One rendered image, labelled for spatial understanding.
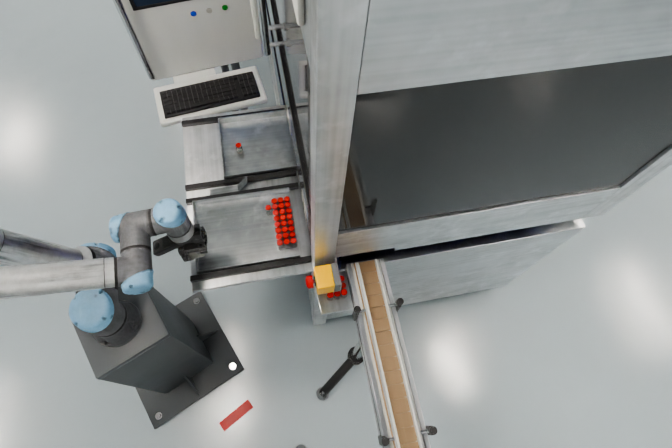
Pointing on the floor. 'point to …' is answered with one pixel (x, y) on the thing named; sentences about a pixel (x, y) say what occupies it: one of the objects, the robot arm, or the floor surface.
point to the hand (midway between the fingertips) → (190, 255)
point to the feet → (337, 376)
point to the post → (334, 82)
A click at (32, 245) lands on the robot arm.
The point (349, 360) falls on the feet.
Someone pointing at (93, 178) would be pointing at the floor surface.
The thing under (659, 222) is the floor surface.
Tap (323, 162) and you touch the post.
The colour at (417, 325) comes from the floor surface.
